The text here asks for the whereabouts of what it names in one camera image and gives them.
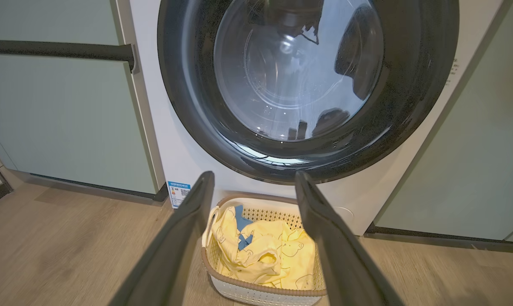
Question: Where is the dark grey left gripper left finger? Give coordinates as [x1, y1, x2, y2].
[109, 171, 215, 306]

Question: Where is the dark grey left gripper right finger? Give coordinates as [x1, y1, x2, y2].
[295, 171, 404, 306]

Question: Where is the yellow bear print garment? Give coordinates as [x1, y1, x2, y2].
[239, 227, 316, 291]

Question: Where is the dark grey round glass door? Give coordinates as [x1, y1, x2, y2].
[157, 0, 460, 185]

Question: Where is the cream perforated laundry basket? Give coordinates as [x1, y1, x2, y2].
[201, 195, 328, 306]

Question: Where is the white washing machine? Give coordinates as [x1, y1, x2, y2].
[129, 0, 506, 236]

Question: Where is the wide pale green cabinet door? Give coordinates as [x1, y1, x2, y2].
[373, 0, 513, 243]

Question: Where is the round white filter cover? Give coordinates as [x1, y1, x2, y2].
[331, 206, 355, 226]

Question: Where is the blue energy label sticker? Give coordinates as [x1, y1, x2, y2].
[167, 181, 191, 209]

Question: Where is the pale green cabinet with handle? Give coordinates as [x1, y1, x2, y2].
[0, 0, 168, 200]

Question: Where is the dark cabinet handle bar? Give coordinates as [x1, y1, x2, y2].
[0, 40, 136, 72]

